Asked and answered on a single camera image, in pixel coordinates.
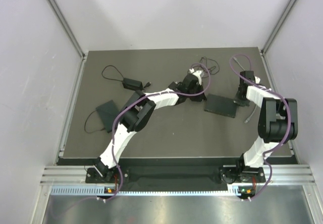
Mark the grey ethernet cable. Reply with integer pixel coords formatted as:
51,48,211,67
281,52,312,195
232,54,259,123

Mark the dark grey network switch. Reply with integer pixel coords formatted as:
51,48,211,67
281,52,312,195
204,94,238,118

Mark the thin black adapter cord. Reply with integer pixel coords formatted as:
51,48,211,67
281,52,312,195
199,57,220,75

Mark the thin black power cord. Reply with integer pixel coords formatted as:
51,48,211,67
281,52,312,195
101,65,152,88

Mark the black power brick adapter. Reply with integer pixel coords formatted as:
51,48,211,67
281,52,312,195
122,78,143,91

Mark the black box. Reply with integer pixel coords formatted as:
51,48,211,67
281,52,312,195
96,100,120,133

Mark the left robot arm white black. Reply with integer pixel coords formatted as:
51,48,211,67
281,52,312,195
94,69,206,182

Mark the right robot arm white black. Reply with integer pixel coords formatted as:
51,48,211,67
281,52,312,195
235,71,298,182

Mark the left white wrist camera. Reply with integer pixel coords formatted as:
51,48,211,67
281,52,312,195
189,68,204,85

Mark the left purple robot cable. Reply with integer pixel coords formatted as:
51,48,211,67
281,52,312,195
50,63,211,217

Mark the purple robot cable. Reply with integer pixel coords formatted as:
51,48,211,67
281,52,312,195
229,53,292,201
50,63,211,217

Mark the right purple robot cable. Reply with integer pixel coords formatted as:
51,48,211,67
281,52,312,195
229,53,292,201

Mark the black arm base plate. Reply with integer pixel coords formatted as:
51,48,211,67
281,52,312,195
85,162,265,192

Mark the grey slotted cable duct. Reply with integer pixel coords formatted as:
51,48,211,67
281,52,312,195
50,185,255,197

